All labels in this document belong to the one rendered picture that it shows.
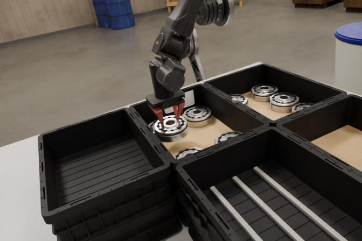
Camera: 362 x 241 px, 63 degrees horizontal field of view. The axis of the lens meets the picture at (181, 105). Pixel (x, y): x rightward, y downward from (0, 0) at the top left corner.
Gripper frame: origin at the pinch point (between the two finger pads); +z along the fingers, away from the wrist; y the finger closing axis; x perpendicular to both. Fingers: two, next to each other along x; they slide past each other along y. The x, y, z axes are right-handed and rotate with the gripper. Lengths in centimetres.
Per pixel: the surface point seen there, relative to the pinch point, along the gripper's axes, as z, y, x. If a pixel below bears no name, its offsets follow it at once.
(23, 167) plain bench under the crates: 24, -52, 42
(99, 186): 9.3, -25.3, -5.1
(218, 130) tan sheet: 10.3, 16.2, -0.5
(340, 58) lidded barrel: 48, 164, 71
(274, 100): 8.1, 41.0, 0.8
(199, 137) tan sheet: 10.2, 8.9, -0.3
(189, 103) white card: 7.3, 15.0, 17.8
